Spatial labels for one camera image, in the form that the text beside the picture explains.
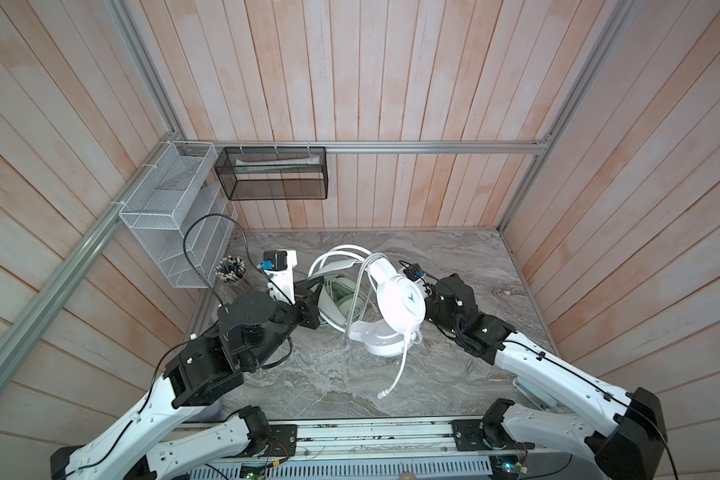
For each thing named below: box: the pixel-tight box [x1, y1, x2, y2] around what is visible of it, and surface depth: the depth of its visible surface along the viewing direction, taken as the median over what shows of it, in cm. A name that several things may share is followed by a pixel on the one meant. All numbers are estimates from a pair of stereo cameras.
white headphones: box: [308, 244, 427, 357], surface depth 47 cm
